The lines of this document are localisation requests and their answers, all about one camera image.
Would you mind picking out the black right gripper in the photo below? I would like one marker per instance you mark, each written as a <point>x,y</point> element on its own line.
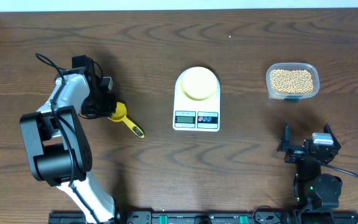
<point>293,154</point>

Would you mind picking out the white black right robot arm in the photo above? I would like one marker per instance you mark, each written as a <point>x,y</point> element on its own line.
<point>317,193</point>

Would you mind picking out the yellow bowl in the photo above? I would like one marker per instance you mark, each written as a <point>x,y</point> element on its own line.
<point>198,83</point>

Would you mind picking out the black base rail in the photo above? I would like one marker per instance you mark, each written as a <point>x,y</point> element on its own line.
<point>143,217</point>

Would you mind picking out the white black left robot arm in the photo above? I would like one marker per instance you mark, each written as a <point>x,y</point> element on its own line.
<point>57,149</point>

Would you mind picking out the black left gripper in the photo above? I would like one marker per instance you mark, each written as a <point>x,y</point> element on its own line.
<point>109,109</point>

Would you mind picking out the clear plastic soybean container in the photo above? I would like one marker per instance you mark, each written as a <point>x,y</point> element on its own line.
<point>292,81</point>

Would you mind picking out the yellow measuring scoop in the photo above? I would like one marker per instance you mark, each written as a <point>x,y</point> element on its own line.
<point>120,115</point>

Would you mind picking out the white digital kitchen scale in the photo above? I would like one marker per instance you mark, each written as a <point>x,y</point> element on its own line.
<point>191,115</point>

